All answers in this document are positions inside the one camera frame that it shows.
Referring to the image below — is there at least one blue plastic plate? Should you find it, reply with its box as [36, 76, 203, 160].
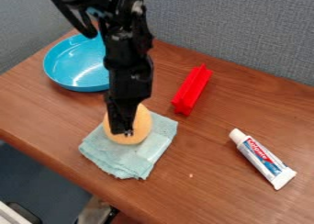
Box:
[43, 34, 110, 93]

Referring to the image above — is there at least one red star-shaped block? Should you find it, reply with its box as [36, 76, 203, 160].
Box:
[171, 63, 214, 116]

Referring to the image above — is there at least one light blue folded cloth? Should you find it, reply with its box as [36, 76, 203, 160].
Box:
[79, 112, 178, 180]

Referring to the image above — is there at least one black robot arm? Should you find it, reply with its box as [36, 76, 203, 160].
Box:
[51, 0, 154, 136]

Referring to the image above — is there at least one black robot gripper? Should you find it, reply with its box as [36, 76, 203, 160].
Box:
[98, 0, 154, 136]

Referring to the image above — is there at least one grey table leg bracket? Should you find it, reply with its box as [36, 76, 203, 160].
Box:
[74, 196, 119, 224]

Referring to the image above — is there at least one yellow foam ball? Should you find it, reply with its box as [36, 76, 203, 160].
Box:
[102, 104, 153, 145]

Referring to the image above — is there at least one white Colgate toothpaste tube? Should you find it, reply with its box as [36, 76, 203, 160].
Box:
[230, 129, 297, 190]

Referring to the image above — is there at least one white object at corner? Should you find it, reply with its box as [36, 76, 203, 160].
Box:
[0, 201, 31, 224]

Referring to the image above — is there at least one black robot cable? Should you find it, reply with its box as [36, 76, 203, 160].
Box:
[42, 0, 102, 39]

